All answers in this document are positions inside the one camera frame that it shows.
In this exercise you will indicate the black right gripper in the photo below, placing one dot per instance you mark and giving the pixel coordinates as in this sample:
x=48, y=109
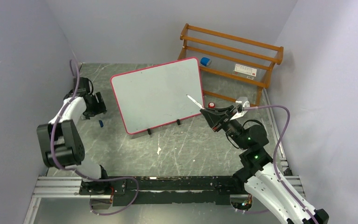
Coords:
x=212, y=118

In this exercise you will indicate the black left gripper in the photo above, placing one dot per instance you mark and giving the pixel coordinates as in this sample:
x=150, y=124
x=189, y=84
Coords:
x=99, y=107

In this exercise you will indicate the white blue whiteboard marker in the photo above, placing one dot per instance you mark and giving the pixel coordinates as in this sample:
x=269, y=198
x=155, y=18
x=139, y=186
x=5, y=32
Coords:
x=195, y=102

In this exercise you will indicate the pink-framed whiteboard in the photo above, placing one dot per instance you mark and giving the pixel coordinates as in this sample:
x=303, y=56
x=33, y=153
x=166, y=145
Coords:
x=156, y=96

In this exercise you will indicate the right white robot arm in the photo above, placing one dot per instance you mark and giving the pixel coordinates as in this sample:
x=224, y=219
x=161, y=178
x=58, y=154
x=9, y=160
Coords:
x=260, y=176

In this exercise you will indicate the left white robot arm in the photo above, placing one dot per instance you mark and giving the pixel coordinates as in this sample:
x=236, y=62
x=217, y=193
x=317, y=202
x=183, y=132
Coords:
x=61, y=136

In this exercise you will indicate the wooden shelf rack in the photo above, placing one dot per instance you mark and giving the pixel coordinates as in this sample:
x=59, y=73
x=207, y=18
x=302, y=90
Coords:
x=226, y=51

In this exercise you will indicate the white cardboard box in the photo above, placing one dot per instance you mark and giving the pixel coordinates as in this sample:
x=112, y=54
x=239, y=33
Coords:
x=248, y=72

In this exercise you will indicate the blue grey board eraser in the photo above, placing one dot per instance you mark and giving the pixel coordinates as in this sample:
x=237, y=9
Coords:
x=205, y=61

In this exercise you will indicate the black base beam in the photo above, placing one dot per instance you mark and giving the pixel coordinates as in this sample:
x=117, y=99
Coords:
x=165, y=190

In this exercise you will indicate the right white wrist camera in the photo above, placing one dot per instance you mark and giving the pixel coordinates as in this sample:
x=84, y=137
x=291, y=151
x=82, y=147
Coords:
x=242, y=104

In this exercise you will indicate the aluminium base frame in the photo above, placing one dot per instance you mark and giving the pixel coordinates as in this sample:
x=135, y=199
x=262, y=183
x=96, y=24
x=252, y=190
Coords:
x=68, y=187

